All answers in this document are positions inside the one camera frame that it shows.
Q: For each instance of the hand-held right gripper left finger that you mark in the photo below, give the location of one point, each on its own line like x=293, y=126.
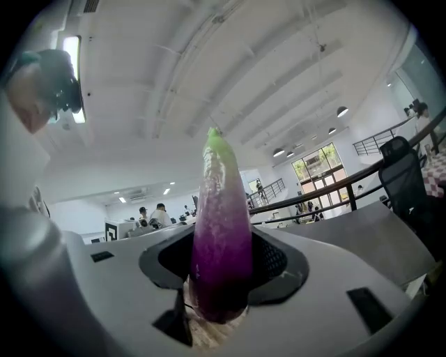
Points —
x=122, y=279

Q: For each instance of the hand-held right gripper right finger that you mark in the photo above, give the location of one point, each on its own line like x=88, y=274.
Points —
x=313, y=279

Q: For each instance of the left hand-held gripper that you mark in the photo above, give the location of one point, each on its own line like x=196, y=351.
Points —
x=122, y=228

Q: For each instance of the purple eggplant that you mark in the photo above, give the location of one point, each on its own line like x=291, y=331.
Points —
x=221, y=244

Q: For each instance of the grey wooden table top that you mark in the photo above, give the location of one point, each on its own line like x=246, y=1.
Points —
x=366, y=237

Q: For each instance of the group of recessed ceiling lights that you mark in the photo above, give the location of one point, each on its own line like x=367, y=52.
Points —
x=122, y=199

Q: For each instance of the ceiling air conditioner unit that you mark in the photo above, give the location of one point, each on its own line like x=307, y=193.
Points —
x=139, y=194

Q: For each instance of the black railing with brown handrail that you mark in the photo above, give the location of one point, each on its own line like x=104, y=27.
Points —
x=352, y=198

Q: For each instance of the glass entrance door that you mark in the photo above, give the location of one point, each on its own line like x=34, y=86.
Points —
x=318, y=181

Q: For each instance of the black balcony railing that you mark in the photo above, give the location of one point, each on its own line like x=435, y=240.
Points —
x=373, y=136
x=271, y=186

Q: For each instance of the person's torso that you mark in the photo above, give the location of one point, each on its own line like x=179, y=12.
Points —
x=17, y=167

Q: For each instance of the black office chair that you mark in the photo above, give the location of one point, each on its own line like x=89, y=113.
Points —
x=400, y=181

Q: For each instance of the checkered tablecloth table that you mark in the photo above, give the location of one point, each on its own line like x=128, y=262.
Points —
x=435, y=181

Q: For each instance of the person's head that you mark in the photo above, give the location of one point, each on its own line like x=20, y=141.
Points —
x=28, y=101

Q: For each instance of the rectangular ceiling light panel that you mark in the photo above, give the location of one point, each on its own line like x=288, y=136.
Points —
x=71, y=49

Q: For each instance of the ceiling air vent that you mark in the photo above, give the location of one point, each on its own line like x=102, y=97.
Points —
x=91, y=5

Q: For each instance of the ceiling sensor fixture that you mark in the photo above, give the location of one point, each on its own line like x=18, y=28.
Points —
x=322, y=47

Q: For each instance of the black head-mounted camera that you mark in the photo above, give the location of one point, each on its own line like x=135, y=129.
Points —
x=59, y=76

